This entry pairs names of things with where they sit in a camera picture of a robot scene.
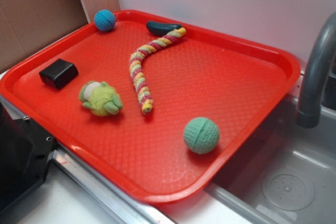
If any green plush toy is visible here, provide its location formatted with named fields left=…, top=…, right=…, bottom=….
left=79, top=81, right=123, bottom=116

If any green dimpled ball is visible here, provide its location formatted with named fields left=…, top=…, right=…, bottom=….
left=183, top=117, right=220, bottom=155

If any grey toy sink basin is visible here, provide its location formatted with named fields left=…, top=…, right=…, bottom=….
left=206, top=95, right=335, bottom=223

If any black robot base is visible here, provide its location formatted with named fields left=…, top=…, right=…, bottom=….
left=1, top=105, right=56, bottom=213

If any black rectangular block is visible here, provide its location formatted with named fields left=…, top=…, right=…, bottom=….
left=39, top=59, right=79, bottom=90

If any blue dimpled ball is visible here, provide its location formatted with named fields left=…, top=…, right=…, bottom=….
left=93, top=9, right=116, bottom=32

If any brown cardboard panel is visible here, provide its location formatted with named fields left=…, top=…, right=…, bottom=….
left=1, top=0, right=119, bottom=72

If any dark green toy cucumber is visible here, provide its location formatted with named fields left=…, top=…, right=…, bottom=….
left=146, top=21, right=182, bottom=36

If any grey toy faucet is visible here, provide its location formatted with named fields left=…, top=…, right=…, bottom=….
left=296, top=13, right=335, bottom=128

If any multicolour twisted rope toy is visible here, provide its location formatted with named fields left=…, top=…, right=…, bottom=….
left=129, top=27, right=186, bottom=115

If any red plastic tray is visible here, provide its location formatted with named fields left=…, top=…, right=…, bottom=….
left=1, top=10, right=300, bottom=205

